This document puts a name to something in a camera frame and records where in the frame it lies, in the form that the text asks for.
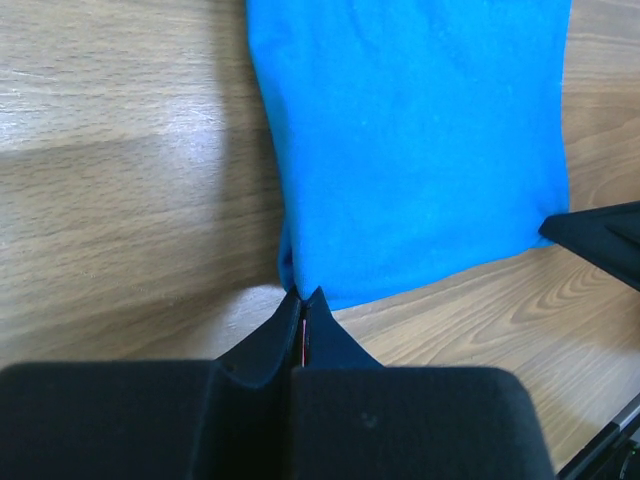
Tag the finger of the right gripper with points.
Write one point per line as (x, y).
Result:
(607, 237)

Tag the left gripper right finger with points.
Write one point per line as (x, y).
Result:
(353, 418)

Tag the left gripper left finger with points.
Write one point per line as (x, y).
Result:
(170, 419)

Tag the blue t-shirt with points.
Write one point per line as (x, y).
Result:
(413, 139)

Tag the aluminium frame rail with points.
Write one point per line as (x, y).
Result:
(613, 453)

